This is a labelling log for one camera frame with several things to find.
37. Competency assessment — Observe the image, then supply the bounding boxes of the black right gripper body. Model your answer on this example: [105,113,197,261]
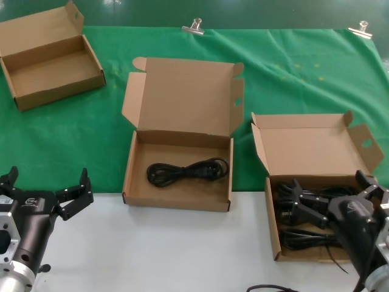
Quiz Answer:
[328,194,381,276]

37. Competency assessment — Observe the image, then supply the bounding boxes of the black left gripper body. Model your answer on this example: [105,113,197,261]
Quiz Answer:
[11,189,59,276]

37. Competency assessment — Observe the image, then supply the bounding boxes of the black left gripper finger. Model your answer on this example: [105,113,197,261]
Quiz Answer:
[54,167,94,222]
[0,165,19,198]

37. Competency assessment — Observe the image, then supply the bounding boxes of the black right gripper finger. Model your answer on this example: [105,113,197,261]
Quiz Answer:
[284,178,331,229]
[355,169,389,204]

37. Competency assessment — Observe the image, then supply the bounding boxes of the black power cable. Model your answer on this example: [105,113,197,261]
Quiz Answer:
[280,228,343,251]
[146,157,230,186]
[273,181,358,220]

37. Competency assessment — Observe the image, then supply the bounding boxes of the small open cardboard box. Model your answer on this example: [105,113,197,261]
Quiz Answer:
[0,0,106,113]

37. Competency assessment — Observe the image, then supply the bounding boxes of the large empty-lidded cardboard box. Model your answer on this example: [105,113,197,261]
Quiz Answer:
[121,56,246,213]

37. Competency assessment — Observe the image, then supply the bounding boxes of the green table cloth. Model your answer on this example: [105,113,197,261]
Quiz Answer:
[0,24,389,195]

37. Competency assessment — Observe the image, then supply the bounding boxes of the silver binder clip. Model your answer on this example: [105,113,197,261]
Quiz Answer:
[348,20,373,40]
[181,18,205,37]

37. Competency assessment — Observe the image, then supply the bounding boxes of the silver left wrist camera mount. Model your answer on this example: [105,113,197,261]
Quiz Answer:
[0,194,22,268]

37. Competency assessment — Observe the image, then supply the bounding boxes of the thin black strap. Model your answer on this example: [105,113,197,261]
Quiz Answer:
[326,245,351,274]

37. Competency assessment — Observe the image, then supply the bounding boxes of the cardboard box holding cables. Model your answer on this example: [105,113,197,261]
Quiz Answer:
[250,110,385,262]

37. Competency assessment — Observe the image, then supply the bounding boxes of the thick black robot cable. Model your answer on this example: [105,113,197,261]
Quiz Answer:
[246,283,306,292]

